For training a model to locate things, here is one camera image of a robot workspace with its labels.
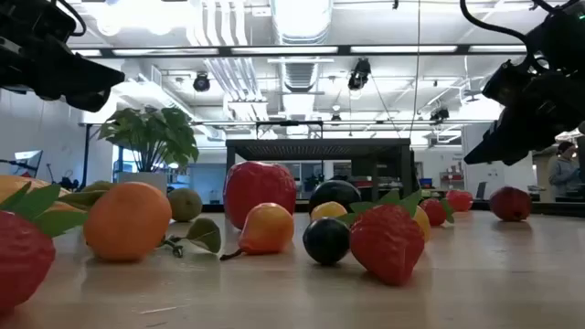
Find computer monitor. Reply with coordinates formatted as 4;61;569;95
12;149;45;179

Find round red toy peach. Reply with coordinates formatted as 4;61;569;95
488;186;534;223

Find black upright post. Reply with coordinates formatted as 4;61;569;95
81;122;92;189

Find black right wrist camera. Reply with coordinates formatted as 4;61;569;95
482;58;534;109

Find black overhead light bar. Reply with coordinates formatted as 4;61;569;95
68;44;531;58

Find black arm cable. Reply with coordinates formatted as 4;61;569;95
54;0;88;37
459;0;534;49

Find thin hanging cable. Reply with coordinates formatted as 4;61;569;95
410;0;422;138

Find small black toy grape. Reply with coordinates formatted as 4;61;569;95
302;217;351;266

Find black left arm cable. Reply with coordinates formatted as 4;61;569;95
54;0;88;37

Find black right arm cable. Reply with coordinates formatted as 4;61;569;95
459;0;534;49

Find olive green toy kiwi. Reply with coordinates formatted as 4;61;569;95
166;187;204;223

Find black aluminium frame rail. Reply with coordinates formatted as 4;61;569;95
200;199;585;217

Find large red toy apple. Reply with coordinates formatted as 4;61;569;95
222;160;298;230

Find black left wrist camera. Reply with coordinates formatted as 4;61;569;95
0;0;78;47

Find person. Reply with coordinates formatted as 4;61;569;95
547;140;584;202

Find green plant in white pot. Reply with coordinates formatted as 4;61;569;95
97;105;201;196

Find dark purple toy plum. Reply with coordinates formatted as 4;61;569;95
308;179;363;215

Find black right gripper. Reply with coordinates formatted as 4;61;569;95
463;54;585;166

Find grey perforated metal riser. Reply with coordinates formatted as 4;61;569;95
225;138;416;202

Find orange toy tangerine with leaves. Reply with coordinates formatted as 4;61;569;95
57;181;223;263

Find small orange toy pear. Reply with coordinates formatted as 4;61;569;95
218;202;295;261
412;205;431;243
310;200;348;223

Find red toy strawberry green leaves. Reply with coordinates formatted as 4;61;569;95
0;181;88;316
445;189;474;213
337;189;426;288
419;197;456;228

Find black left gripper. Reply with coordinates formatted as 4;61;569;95
0;34;126;113

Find yellow orange toy mango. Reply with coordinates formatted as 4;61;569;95
0;175;86;214

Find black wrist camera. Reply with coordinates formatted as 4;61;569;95
482;58;534;109
0;0;78;47

